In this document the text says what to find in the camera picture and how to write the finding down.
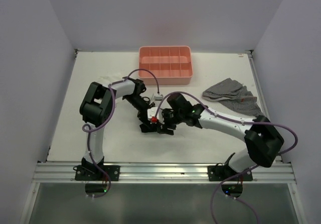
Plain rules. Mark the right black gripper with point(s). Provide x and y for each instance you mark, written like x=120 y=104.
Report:
x=166 y=124

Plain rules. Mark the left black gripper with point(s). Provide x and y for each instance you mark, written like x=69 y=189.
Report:
x=142 y=115

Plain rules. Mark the black underwear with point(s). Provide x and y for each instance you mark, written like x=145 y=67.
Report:
x=151 y=128

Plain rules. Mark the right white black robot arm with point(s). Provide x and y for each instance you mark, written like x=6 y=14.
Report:
x=263 y=141

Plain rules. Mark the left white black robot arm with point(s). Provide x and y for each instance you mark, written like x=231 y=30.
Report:
x=97 y=109

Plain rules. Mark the white underwear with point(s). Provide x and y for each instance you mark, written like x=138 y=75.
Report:
x=111 y=78

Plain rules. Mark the grey striped underwear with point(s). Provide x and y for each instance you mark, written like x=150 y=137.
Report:
x=234 y=96

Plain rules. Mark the pink divided plastic tray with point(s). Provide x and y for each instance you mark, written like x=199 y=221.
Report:
x=171 y=65

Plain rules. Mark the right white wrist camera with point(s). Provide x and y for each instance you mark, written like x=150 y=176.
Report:
x=155 y=117

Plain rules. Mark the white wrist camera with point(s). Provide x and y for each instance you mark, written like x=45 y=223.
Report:
x=155 y=117
x=156 y=97

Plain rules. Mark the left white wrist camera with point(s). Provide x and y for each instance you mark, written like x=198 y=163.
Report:
x=156 y=97

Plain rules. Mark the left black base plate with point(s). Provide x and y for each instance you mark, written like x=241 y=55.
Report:
x=110 y=172

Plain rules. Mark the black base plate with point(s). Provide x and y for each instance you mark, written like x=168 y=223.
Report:
x=220 y=172
x=110 y=172

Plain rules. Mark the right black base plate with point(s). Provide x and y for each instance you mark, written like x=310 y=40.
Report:
x=220 y=172

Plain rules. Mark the aluminium mounting rail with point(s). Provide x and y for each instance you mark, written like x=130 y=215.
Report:
x=64 y=172

